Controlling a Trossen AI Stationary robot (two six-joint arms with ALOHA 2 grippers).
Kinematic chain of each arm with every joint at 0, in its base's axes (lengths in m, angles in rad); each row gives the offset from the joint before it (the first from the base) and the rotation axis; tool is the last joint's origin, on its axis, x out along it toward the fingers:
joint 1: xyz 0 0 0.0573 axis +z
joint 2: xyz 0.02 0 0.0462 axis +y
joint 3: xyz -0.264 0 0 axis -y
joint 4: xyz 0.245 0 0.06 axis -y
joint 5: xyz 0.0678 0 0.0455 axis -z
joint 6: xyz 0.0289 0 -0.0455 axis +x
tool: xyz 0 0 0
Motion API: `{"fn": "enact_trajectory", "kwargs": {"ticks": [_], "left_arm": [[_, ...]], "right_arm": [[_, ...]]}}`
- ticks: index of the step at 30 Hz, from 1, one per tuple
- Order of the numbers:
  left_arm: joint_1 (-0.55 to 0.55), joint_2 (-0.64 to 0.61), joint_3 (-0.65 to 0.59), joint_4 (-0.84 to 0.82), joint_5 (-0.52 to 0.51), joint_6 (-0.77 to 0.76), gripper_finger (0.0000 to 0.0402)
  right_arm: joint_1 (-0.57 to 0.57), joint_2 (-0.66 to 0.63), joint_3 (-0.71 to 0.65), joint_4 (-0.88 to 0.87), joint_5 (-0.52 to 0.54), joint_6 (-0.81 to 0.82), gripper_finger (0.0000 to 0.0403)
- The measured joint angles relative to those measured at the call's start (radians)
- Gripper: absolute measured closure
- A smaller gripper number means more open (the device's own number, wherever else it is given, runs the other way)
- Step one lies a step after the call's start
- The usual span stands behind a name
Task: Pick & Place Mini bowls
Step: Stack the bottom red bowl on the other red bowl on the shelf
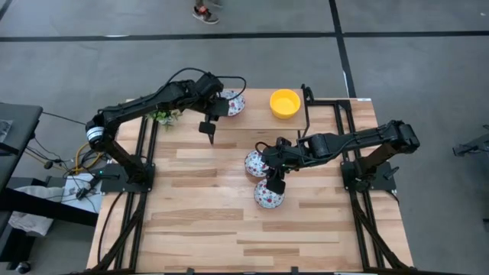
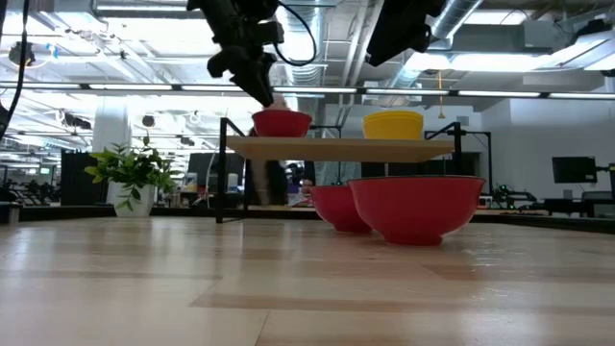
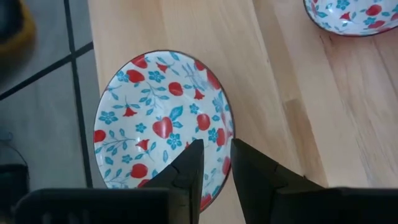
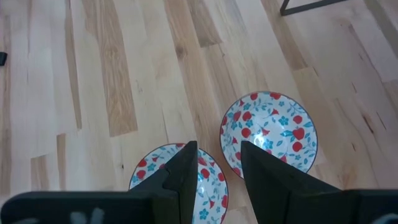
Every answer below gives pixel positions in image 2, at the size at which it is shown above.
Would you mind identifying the wooden shelf with black legs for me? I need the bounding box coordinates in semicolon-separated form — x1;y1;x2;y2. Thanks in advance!
218;117;494;225

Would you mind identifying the black hanging cable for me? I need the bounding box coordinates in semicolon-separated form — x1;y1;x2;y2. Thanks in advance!
0;0;31;141

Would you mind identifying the black computer monitor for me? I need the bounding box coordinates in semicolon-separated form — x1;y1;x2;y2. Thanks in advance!
551;156;600;185

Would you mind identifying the silver ventilation duct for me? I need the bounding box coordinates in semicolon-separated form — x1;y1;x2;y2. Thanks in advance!
283;0;332;114
383;0;484;90

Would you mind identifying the black aluminium table frame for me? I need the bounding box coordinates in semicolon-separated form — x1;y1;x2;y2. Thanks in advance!
0;204;615;235

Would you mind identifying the person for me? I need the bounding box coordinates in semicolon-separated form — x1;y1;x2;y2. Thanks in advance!
247;93;292;208

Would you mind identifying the yellow plastic mini bowl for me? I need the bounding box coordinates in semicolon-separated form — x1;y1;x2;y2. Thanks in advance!
363;122;425;141
361;111;426;127

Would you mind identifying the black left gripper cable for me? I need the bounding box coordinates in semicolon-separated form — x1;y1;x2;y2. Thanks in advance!
272;0;319;68

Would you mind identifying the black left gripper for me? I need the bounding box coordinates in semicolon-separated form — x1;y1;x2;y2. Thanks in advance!
186;0;284;108

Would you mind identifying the red bowl with floral inside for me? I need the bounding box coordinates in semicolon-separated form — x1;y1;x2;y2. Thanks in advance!
308;185;374;235
251;109;314;138
347;175;487;247

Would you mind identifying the black ceiling camera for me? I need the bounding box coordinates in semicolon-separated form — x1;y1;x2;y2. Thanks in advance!
8;41;36;67

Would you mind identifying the small potted green plant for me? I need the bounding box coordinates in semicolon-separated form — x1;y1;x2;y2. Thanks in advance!
84;136;182;218

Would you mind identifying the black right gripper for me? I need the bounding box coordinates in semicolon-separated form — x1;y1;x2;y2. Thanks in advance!
364;0;448;67

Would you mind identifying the black room partition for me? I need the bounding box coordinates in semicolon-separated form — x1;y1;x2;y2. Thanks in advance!
61;151;110;207

